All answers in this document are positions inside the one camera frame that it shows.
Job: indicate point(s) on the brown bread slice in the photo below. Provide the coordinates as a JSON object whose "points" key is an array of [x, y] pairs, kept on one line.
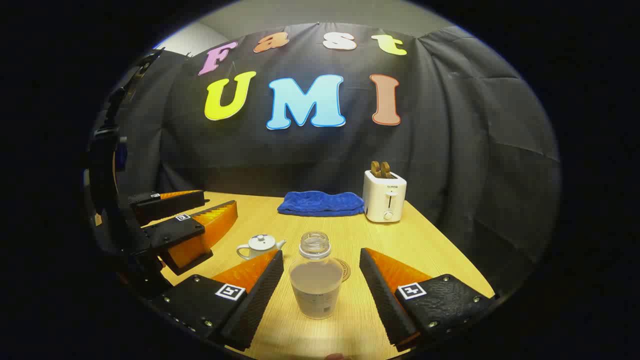
{"points": [[375, 169], [385, 170]]}

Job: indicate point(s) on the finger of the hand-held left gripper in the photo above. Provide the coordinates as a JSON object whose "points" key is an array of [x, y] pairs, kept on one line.
{"points": [[165, 204], [172, 232]]}

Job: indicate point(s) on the white ceramic teacup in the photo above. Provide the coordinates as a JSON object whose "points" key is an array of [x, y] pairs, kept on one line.
{"points": [[255, 252]]}

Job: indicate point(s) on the clear plastic water bottle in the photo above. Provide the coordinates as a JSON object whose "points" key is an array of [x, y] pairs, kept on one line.
{"points": [[316, 285]]}

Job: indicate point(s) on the white teacup lid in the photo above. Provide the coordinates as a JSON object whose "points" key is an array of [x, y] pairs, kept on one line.
{"points": [[261, 242]]}

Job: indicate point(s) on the round cork coaster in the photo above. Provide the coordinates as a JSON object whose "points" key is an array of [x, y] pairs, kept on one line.
{"points": [[346, 270]]}

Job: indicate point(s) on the white toaster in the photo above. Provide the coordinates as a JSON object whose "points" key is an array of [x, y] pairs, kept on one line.
{"points": [[382, 200]]}

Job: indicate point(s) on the blue folded towel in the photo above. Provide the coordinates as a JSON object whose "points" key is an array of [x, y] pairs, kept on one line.
{"points": [[320, 204]]}

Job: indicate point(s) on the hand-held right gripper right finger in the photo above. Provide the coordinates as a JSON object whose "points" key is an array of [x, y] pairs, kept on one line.
{"points": [[382, 295]]}

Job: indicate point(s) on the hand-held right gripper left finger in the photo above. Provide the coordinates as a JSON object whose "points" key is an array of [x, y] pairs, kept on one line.
{"points": [[260, 295]]}

